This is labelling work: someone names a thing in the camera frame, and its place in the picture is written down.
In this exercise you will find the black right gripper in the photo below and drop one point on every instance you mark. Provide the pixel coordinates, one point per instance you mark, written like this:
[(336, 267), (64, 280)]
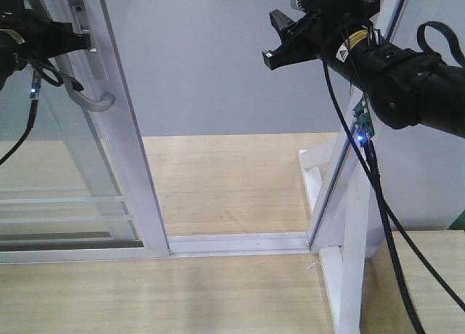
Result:
[(336, 30)]

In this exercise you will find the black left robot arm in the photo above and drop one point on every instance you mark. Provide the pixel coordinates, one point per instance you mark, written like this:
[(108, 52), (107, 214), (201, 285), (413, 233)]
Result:
[(45, 69)]

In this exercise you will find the green cloth bag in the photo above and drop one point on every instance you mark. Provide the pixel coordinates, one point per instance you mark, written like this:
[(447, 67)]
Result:
[(459, 223)]

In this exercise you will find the light wooden box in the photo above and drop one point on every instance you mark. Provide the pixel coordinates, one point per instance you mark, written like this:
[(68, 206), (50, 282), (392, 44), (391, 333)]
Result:
[(382, 307)]

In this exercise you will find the grey curved door handle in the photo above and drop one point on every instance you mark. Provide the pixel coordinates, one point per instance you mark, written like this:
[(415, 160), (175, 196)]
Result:
[(93, 97)]

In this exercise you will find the white fixed door frame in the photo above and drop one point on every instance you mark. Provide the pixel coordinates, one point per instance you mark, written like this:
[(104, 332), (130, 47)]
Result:
[(342, 265)]

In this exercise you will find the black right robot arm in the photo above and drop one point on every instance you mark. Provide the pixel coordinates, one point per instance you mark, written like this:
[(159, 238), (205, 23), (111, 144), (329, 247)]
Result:
[(404, 87)]

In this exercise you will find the white framed sliding glass door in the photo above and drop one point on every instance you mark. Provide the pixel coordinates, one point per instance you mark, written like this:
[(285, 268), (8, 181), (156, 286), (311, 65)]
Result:
[(75, 184)]

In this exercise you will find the green circuit board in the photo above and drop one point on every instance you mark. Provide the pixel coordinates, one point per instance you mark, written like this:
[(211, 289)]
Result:
[(363, 121)]

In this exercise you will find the white diagonal support brace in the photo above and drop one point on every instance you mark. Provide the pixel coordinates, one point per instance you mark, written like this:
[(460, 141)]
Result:
[(320, 166)]

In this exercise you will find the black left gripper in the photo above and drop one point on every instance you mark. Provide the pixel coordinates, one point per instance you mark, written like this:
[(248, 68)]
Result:
[(25, 33)]

